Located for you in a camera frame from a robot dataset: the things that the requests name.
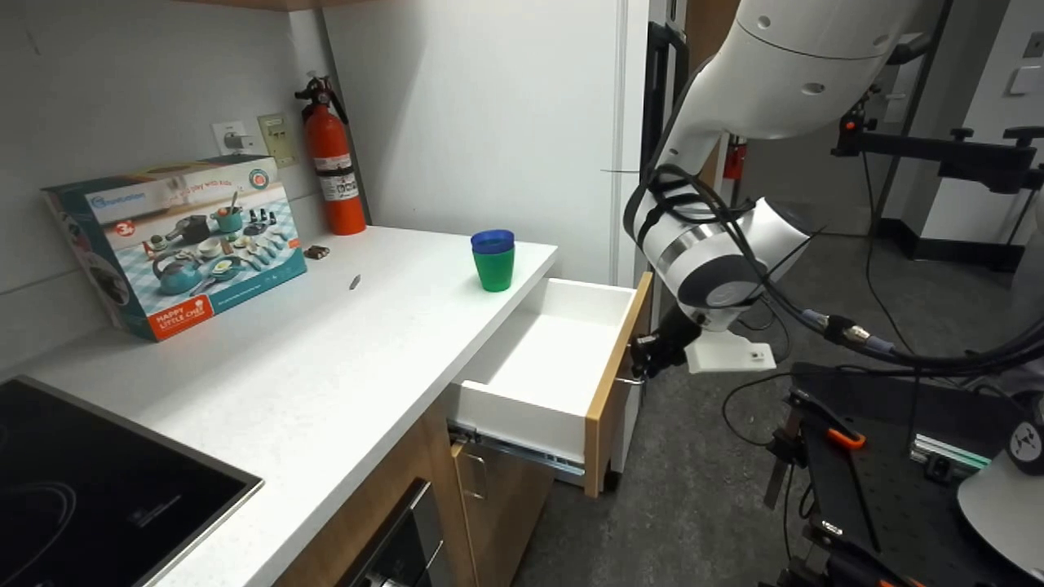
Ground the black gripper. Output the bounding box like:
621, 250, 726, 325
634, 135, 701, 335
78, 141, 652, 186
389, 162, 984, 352
625, 305, 701, 383

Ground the wide wooden drawer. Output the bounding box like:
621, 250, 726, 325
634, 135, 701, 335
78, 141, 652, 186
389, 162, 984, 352
450, 272, 660, 503

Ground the green plastic cup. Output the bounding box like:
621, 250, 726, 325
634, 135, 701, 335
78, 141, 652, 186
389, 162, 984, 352
469, 247, 517, 294

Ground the blue plastic cup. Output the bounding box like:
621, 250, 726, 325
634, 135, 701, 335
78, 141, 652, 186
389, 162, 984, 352
469, 226, 517, 260

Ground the small red fire extinguisher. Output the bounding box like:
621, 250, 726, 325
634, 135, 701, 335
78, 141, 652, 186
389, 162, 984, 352
721, 135, 753, 186

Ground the wide wooden cabinet door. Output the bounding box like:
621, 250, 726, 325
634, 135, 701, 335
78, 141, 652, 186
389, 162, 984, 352
450, 436, 559, 587

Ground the black robot cart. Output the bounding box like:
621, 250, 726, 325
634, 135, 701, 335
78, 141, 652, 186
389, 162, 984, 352
759, 358, 1044, 587

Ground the black built-in oven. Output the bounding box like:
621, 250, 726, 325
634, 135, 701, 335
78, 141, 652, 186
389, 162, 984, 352
335, 477, 452, 587

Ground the green and white tool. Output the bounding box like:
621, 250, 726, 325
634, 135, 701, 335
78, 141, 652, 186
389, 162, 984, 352
910, 429, 996, 479

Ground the large red fire extinguisher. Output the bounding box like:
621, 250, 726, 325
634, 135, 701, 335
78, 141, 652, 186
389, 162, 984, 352
292, 72, 372, 238

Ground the white round disc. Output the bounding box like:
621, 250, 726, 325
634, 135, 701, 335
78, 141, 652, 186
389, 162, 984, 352
955, 451, 1044, 584

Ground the teal toy cookware box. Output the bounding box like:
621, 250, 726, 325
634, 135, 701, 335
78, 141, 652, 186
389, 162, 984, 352
40, 152, 314, 345

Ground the black glass cooktop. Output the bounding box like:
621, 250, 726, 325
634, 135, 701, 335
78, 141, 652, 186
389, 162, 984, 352
0, 372, 266, 587

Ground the thin black floor cable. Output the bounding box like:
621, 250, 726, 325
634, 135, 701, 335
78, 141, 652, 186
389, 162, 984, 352
715, 369, 799, 451

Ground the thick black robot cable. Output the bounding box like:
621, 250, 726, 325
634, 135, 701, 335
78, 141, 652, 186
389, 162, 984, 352
621, 161, 1044, 379

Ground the orange handled clamp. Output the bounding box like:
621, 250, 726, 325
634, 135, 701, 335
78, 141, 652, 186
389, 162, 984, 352
783, 384, 874, 458

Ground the beige wall switch plate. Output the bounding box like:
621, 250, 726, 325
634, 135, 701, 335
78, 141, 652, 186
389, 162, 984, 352
254, 109, 300, 171

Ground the white wall outlet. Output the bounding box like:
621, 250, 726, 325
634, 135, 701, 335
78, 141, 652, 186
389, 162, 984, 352
208, 116, 262, 161

